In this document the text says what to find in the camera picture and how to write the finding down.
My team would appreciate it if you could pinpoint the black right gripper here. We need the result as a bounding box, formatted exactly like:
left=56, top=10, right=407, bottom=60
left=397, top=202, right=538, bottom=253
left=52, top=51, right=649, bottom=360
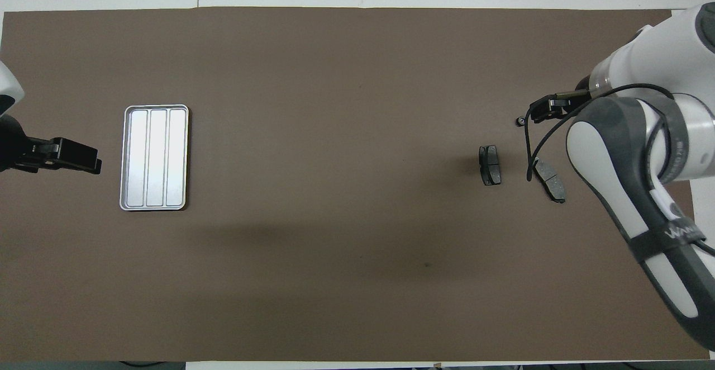
left=529, top=95, right=581, bottom=124

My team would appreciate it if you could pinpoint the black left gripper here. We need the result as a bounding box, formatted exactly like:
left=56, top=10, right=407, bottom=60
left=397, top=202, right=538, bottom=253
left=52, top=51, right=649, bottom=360
left=0, top=116, right=103, bottom=175

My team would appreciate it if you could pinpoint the silver metal tray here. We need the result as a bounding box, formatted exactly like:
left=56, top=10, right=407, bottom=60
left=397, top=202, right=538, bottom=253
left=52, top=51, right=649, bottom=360
left=119, top=105, right=189, bottom=212

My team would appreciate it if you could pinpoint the curved dark grey brake pad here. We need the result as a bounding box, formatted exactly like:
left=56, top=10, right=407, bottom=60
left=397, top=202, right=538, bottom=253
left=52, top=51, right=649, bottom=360
left=531, top=156, right=567, bottom=204

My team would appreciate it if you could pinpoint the rectangular dark grey brake pad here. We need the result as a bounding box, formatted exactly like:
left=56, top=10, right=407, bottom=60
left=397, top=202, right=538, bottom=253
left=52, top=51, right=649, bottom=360
left=479, top=145, right=502, bottom=186

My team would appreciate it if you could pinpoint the brown table mat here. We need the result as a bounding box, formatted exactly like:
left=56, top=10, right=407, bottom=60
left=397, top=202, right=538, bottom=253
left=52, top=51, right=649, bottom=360
left=0, top=7, right=710, bottom=362

